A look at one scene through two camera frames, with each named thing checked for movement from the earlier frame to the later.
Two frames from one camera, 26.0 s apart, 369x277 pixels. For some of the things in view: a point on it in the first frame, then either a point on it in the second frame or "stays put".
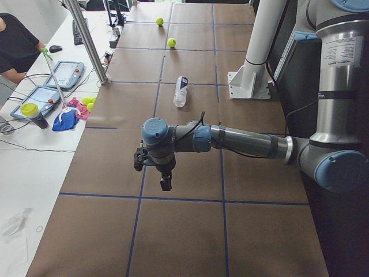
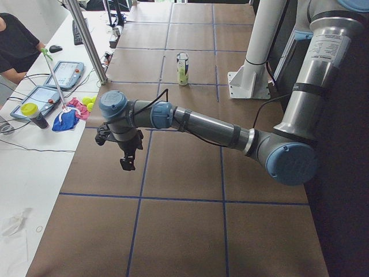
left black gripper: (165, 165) to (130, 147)
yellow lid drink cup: (31, 111) stays put
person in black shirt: (19, 47) stays put
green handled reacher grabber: (44, 50) stays put
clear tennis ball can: (180, 91) to (183, 64)
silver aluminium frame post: (75, 9) stays put
